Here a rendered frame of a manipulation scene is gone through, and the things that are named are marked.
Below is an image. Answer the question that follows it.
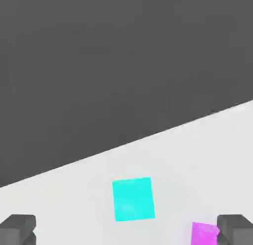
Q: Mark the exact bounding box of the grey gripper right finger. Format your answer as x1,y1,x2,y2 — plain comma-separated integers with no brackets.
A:
216,214,253,245

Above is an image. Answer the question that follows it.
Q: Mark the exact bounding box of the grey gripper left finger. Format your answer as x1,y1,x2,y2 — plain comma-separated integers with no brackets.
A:
0,214,37,245

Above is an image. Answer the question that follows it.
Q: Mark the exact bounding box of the small magenta cube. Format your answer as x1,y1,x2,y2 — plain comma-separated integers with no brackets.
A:
190,221,220,245

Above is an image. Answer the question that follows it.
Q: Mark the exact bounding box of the small cyan cube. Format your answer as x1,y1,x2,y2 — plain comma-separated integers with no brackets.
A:
112,177,156,222

